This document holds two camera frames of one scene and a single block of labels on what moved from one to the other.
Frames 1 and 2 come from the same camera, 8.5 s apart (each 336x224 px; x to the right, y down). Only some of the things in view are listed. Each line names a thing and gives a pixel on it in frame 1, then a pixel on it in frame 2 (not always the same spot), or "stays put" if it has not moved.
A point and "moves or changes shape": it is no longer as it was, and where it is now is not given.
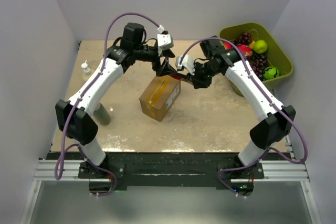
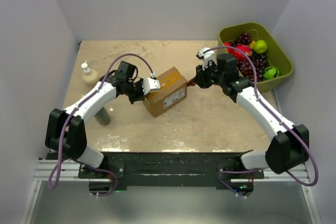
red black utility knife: [181, 78] moves or changes shape
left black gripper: [165, 68] -> [140, 96]
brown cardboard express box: [160, 95] moves or changes shape
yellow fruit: [252, 44] stays put
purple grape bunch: [258, 62] stays put
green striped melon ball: [270, 72] stays put
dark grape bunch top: [244, 38] stays put
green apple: [260, 46] stays put
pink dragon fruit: [246, 51] stays put
